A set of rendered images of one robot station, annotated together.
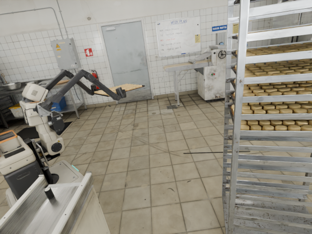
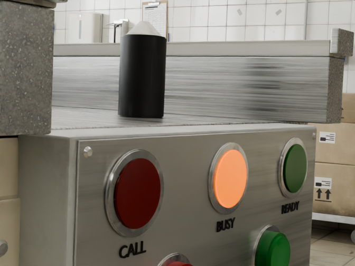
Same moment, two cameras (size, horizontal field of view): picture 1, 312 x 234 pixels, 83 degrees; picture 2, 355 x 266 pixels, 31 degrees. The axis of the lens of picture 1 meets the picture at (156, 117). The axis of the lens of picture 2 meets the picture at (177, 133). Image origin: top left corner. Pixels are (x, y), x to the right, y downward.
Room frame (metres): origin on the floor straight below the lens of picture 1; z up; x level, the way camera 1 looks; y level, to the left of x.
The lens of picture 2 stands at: (0.98, 0.25, 0.86)
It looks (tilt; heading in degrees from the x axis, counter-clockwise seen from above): 4 degrees down; 120
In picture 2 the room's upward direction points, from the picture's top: 2 degrees clockwise
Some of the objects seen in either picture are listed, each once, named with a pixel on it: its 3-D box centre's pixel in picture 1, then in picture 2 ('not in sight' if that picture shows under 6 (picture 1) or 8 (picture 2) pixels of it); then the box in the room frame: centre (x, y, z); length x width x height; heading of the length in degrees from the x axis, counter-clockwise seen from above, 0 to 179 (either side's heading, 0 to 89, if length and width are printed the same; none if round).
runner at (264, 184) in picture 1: (263, 184); not in sight; (1.07, -0.81, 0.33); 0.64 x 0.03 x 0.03; 72
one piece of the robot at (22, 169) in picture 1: (23, 164); not in sight; (1.48, 1.36, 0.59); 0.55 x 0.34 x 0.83; 44
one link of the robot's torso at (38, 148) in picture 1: (48, 148); not in sight; (1.70, 1.22, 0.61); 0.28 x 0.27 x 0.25; 44
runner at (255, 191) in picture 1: (262, 192); not in sight; (1.07, -0.81, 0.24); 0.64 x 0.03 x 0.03; 72
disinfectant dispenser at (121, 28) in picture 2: not in sight; (116, 37); (-2.03, 4.37, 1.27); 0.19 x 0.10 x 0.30; 90
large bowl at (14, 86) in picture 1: (12, 86); not in sight; (4.44, 3.38, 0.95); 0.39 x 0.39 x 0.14
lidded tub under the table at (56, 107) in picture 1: (55, 104); not in sight; (4.46, 2.53, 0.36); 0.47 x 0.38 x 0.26; 2
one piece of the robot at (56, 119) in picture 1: (52, 119); not in sight; (1.75, 1.09, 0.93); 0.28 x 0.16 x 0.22; 44
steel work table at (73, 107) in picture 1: (42, 101); not in sight; (4.46, 2.83, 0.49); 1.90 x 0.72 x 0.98; 90
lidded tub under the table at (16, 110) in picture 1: (23, 108); not in sight; (4.46, 3.38, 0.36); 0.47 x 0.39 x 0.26; 178
